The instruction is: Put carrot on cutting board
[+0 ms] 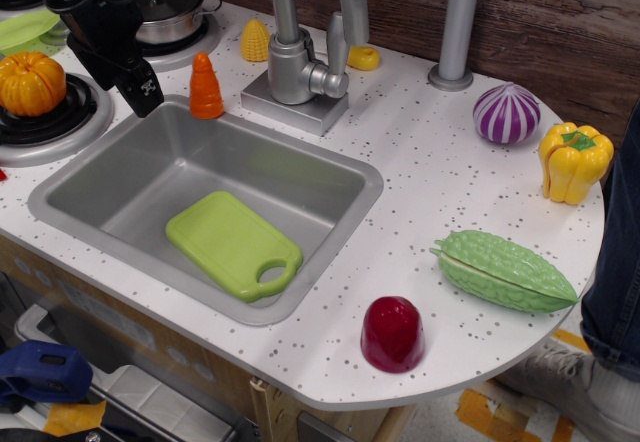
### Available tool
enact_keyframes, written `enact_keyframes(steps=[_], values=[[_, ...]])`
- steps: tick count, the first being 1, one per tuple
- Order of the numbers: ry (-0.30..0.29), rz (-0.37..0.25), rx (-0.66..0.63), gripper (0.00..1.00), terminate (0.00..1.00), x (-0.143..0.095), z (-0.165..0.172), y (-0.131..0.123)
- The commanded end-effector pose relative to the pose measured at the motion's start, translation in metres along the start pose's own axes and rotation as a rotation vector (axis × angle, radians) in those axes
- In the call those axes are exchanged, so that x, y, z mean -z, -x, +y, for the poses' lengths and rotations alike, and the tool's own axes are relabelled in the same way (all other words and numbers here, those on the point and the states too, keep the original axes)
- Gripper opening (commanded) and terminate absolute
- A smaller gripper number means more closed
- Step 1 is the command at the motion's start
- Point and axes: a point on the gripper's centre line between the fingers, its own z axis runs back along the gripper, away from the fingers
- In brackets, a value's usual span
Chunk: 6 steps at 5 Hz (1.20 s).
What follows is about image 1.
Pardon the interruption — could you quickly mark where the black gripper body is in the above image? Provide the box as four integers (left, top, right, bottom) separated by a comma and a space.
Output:
47, 0, 142, 90

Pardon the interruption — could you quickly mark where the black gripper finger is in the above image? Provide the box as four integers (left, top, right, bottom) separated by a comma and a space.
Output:
117, 59, 164, 118

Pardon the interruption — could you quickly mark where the orange toy carrot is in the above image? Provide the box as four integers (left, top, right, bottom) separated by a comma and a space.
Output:
189, 52, 224, 119

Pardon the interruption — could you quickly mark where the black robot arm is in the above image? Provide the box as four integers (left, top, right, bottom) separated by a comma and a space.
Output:
43, 0, 164, 117

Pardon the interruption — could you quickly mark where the green toy cutting board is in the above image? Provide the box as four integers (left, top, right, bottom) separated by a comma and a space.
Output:
165, 191, 303, 303

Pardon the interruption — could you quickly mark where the back toy stove burner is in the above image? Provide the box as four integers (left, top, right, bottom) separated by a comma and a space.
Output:
136, 10, 221, 72

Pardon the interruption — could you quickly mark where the toy stove burner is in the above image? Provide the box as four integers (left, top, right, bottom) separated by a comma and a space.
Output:
136, 10, 221, 72
1, 73, 114, 168

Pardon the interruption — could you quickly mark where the front toy stove burner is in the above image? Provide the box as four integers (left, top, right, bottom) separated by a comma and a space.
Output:
1, 73, 114, 168

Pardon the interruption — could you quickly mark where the silver toy pot with lid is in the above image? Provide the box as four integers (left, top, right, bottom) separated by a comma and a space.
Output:
135, 0, 222, 45

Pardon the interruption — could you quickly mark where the light green toy plate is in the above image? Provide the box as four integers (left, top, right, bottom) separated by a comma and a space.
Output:
0, 10, 60, 55

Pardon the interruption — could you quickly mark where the orange toy pumpkin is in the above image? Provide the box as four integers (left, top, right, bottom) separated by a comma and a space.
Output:
1, 52, 67, 117

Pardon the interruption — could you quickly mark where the yellow toy corn cob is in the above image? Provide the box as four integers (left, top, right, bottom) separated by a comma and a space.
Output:
240, 19, 270, 62

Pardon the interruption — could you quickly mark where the silver toy faucet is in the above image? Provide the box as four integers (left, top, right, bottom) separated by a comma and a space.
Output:
241, 0, 369, 136

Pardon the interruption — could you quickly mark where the grey toy sink basin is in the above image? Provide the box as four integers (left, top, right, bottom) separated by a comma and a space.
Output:
28, 95, 384, 325

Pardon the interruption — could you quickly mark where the small yellow toy piece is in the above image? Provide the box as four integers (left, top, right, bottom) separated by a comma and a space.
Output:
347, 46, 380, 71

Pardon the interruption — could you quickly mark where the grey vertical pole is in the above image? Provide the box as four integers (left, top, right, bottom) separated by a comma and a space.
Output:
428, 0, 477, 92

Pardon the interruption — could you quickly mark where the dark red toy fruit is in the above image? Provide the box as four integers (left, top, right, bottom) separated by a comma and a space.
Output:
360, 296, 426, 373

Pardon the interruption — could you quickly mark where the purple striped toy onion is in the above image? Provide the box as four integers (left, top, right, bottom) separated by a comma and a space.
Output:
473, 82, 541, 144

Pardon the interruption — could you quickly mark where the green toy bitter melon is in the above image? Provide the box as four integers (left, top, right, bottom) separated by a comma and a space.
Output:
430, 230, 578, 313

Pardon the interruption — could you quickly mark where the yellow toy bell pepper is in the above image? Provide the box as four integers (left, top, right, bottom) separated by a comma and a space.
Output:
538, 122, 614, 205

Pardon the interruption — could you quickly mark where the grey sneaker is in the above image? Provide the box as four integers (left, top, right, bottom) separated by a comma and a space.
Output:
496, 340, 639, 441

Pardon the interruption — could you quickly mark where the person leg in jeans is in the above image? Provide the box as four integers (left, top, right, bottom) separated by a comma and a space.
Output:
581, 107, 639, 382

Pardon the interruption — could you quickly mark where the blue clamp handle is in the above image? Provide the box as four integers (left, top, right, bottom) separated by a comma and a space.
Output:
1, 340, 93, 404

